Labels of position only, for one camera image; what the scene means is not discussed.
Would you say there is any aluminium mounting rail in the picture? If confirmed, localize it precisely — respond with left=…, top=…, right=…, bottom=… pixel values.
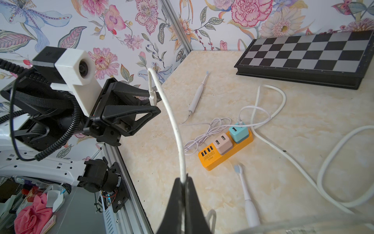
left=100, top=144, right=153, bottom=234

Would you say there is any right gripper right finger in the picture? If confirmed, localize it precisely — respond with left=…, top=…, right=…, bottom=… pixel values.
left=185, top=176, right=211, bottom=234

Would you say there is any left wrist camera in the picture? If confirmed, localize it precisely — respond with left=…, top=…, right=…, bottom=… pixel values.
left=32, top=46, right=102, bottom=117

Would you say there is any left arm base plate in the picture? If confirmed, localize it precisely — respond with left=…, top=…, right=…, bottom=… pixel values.
left=100, top=162, right=130, bottom=213

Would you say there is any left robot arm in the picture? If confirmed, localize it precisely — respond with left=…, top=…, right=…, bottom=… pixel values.
left=1, top=59, right=160, bottom=166

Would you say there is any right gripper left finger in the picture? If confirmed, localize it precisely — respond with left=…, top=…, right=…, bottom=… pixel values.
left=156, top=178, right=184, bottom=234

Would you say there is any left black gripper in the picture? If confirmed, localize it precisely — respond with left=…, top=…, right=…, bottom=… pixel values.
left=83, top=78, right=161, bottom=146

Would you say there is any white electric toothbrush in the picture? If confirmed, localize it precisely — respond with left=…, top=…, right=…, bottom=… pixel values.
left=181, top=71, right=209, bottom=124
left=234, top=164, right=260, bottom=227

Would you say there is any teal USB charger plug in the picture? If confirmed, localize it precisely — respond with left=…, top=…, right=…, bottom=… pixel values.
left=229, top=123, right=249, bottom=144

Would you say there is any white power strip cord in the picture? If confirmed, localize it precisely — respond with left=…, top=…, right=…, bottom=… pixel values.
left=249, top=84, right=374, bottom=215

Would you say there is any black white chessboard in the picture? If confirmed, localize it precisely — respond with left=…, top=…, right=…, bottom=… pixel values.
left=235, top=30, right=374, bottom=90

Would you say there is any orange power strip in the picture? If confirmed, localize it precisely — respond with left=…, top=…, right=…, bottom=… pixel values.
left=198, top=133, right=253, bottom=171

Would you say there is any pink wall charger adapter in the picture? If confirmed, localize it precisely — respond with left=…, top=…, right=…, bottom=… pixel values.
left=213, top=133, right=233, bottom=156

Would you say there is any pink cloth outside cell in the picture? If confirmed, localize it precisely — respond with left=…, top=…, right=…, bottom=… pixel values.
left=14, top=194, right=53, bottom=234

